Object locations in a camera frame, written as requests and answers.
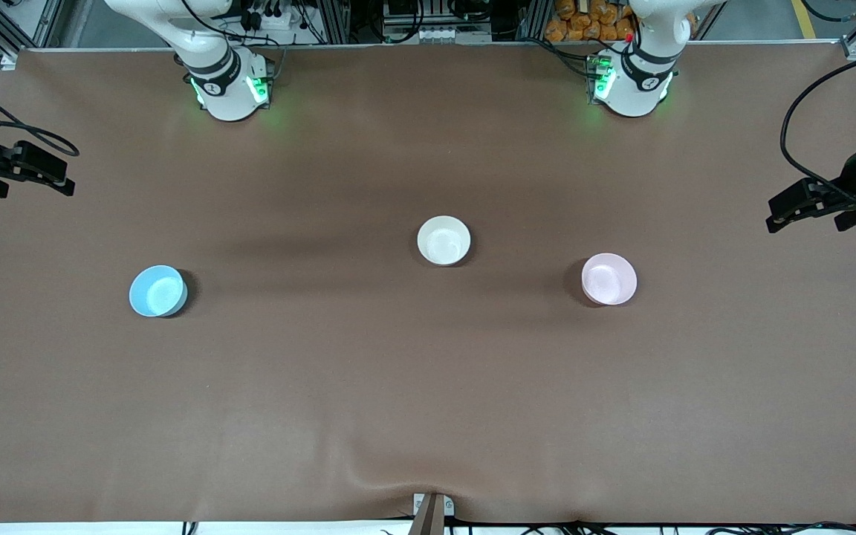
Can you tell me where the blue bowl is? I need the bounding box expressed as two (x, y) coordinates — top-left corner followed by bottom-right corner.
(129, 265), (189, 318)

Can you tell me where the pink bowl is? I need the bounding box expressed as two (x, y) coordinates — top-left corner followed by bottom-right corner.
(581, 253), (638, 306)

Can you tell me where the white bowl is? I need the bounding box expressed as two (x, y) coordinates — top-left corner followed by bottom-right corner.
(417, 215), (472, 267)

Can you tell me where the orange snack bag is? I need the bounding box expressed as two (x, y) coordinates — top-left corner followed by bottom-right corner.
(545, 0), (696, 43)

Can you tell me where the white power strip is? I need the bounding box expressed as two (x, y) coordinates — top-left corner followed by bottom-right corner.
(244, 0), (304, 32)

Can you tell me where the white connector strip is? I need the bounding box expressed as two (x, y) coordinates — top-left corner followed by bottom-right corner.
(415, 26), (472, 43)

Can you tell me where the brown table mat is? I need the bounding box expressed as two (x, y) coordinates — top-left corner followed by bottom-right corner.
(0, 41), (856, 525)

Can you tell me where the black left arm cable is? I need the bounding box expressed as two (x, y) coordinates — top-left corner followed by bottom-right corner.
(779, 45), (856, 205)

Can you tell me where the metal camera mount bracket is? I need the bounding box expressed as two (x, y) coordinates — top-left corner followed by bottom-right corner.
(412, 492), (455, 535)

